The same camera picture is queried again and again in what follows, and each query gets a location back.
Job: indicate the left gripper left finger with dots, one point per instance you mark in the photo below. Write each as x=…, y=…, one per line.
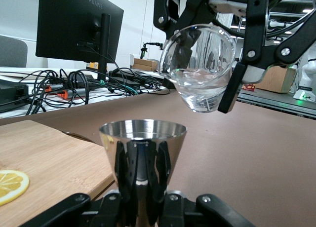
x=74, y=212

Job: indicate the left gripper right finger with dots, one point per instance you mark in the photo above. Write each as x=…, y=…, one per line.
x=209, y=212

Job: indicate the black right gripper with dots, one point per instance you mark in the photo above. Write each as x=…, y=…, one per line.
x=229, y=3

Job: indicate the clear glass measuring cup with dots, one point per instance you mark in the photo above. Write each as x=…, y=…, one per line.
x=197, y=88

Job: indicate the steel double jigger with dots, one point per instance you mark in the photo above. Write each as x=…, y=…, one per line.
x=143, y=162

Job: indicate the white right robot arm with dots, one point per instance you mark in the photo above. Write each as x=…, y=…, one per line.
x=307, y=69

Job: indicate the brown table cover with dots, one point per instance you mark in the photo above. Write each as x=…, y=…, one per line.
x=234, y=162

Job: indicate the wooden cutting board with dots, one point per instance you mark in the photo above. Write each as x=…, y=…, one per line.
x=49, y=150

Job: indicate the lemon slice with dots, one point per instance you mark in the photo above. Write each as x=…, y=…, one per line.
x=10, y=185

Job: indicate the black articulated holder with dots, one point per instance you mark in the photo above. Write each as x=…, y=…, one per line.
x=150, y=43

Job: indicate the red patterned box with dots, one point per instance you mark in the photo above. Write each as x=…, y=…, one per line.
x=249, y=87

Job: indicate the small cardboard box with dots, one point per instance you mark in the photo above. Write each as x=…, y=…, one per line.
x=145, y=64

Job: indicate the orange grey hand tool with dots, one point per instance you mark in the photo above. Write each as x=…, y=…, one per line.
x=65, y=93

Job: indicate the orange black hand tool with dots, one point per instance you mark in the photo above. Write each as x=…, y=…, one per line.
x=48, y=88

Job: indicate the black power unit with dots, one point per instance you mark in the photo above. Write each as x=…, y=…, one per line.
x=12, y=93

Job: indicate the small yellow box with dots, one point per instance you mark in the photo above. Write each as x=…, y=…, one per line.
x=92, y=66

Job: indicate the black computer monitor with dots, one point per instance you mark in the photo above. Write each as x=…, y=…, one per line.
x=74, y=27

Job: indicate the grey office chair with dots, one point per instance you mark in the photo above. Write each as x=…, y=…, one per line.
x=12, y=51

